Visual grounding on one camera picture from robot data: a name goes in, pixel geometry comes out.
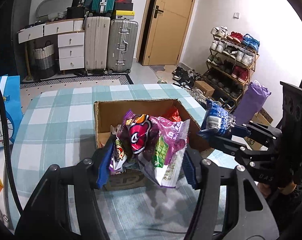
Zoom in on red snack bag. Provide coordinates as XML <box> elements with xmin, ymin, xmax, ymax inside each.
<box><xmin>162</xmin><ymin>106</ymin><xmax>182</xmax><ymax>122</ymax></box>

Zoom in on blue Doraemon tote bag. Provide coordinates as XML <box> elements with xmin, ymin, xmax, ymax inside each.
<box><xmin>0</xmin><ymin>74</ymin><xmax>23</xmax><ymax>151</ymax></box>

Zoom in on small cardboard box on floor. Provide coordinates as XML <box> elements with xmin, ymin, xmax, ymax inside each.
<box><xmin>194</xmin><ymin>81</ymin><xmax>214</xmax><ymax>98</ymax></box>

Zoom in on blue snack bag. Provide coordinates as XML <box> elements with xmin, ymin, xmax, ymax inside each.
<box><xmin>198</xmin><ymin>99</ymin><xmax>236</xmax><ymax>139</ymax></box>

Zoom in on woven laundry basket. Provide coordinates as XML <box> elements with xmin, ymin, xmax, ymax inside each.
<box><xmin>33</xmin><ymin>41</ymin><xmax>55</xmax><ymax>79</ymax></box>

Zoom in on white drawer desk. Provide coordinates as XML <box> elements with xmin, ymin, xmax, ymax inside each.
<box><xmin>17</xmin><ymin>18</ymin><xmax>85</xmax><ymax>71</ymax></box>

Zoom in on stacked shoe boxes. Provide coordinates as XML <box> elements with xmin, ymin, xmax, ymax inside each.
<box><xmin>112</xmin><ymin>0</ymin><xmax>135</xmax><ymax>20</ymax></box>

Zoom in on purple green snack bag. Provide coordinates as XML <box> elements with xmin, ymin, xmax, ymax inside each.
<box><xmin>108</xmin><ymin>109</ymin><xmax>191</xmax><ymax>189</ymax></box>

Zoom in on silver suitcase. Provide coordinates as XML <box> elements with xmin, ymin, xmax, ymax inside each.
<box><xmin>106</xmin><ymin>20</ymin><xmax>138</xmax><ymax>74</ymax></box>

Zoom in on black cable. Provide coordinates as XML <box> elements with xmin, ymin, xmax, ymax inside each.
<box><xmin>0</xmin><ymin>77</ymin><xmax>23</xmax><ymax>217</ymax></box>

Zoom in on brown cardboard SF box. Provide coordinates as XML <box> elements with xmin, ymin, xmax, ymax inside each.
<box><xmin>93</xmin><ymin>99</ymin><xmax>209</xmax><ymax>191</ymax></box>

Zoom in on wooden shoe rack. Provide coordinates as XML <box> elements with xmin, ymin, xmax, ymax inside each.
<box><xmin>203</xmin><ymin>26</ymin><xmax>260</xmax><ymax>112</ymax></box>

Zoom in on wooden door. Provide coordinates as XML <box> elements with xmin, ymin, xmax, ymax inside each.
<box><xmin>136</xmin><ymin>0</ymin><xmax>195</xmax><ymax>66</ymax></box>

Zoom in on beige suitcase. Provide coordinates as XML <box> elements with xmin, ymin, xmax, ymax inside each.
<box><xmin>84</xmin><ymin>16</ymin><xmax>110</xmax><ymax>71</ymax></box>

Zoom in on right hand holding gripper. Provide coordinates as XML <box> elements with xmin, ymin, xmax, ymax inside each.
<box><xmin>257</xmin><ymin>182</ymin><xmax>296</xmax><ymax>198</ymax></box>

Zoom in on checkered teal tablecloth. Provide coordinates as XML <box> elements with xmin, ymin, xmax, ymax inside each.
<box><xmin>11</xmin><ymin>84</ymin><xmax>205</xmax><ymax>239</ymax></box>

